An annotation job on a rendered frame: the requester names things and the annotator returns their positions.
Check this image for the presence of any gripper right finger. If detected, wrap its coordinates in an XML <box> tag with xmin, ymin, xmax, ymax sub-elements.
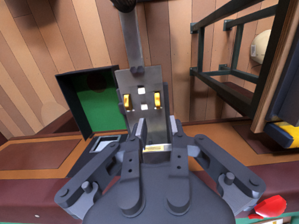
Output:
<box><xmin>165</xmin><ymin>115</ymin><xmax>267</xmax><ymax>216</ymax></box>

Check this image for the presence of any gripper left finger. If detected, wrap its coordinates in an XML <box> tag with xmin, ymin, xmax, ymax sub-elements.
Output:
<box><xmin>54</xmin><ymin>117</ymin><xmax>148</xmax><ymax>220</ymax></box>

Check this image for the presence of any brown wooden pool table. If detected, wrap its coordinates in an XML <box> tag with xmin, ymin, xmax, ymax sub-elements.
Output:
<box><xmin>0</xmin><ymin>109</ymin><xmax>299</xmax><ymax>224</ymax></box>

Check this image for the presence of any grey metal coin mech body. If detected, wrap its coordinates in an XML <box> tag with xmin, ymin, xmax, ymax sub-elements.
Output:
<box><xmin>114</xmin><ymin>64</ymin><xmax>176</xmax><ymax>164</ymax></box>

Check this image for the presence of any dark brown ball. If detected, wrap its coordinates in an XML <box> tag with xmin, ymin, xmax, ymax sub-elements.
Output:
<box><xmin>86</xmin><ymin>73</ymin><xmax>107</xmax><ymax>93</ymax></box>

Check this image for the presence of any dark box with green felt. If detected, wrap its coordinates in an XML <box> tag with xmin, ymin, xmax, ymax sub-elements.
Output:
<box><xmin>54</xmin><ymin>66</ymin><xmax>129</xmax><ymax>141</ymax></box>

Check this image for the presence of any red angular object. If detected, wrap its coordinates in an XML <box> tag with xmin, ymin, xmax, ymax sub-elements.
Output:
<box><xmin>248</xmin><ymin>194</ymin><xmax>288</xmax><ymax>220</ymax></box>

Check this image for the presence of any yellow label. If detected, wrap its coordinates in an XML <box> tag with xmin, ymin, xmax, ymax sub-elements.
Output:
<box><xmin>142</xmin><ymin>144</ymin><xmax>164</xmax><ymax>153</ymax></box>

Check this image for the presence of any blue and yellow case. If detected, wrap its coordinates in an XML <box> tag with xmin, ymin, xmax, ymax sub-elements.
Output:
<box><xmin>264</xmin><ymin>41</ymin><xmax>299</xmax><ymax>150</ymax></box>

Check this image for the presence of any light wooden board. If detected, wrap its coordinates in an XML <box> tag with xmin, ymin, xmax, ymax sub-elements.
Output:
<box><xmin>250</xmin><ymin>0</ymin><xmax>299</xmax><ymax>135</ymax></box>

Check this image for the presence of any cream round object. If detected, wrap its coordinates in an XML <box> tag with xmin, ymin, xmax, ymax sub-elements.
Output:
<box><xmin>250</xmin><ymin>29</ymin><xmax>273</xmax><ymax>65</ymax></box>

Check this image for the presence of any dark green metal frame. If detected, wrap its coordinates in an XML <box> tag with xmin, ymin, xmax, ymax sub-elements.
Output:
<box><xmin>189</xmin><ymin>0</ymin><xmax>291</xmax><ymax>120</ymax></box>

